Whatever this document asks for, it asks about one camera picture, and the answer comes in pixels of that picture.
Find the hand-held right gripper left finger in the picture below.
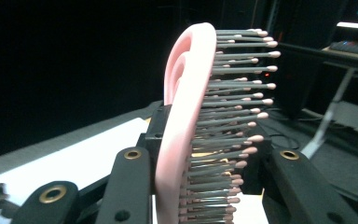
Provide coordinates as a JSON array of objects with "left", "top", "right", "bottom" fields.
[{"left": 138, "top": 105, "right": 172, "bottom": 195}]

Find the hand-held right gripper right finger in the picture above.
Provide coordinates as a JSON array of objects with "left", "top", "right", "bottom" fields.
[{"left": 240, "top": 137, "right": 273, "bottom": 196}]

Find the pink hairbrush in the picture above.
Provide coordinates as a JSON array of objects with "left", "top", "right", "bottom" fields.
[{"left": 154, "top": 21, "right": 282, "bottom": 224}]

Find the grey metal stand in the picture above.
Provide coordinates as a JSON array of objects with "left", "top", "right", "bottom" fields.
[{"left": 300, "top": 67, "right": 356, "bottom": 160}]

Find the grey shelf board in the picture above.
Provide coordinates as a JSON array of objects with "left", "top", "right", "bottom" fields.
[{"left": 302, "top": 100, "right": 358, "bottom": 139}]

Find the black keyboard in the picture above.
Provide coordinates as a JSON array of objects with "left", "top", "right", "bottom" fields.
[{"left": 328, "top": 39, "right": 358, "bottom": 58}]

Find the black cable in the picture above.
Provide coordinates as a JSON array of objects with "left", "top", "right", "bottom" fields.
[{"left": 260, "top": 106, "right": 306, "bottom": 151}]

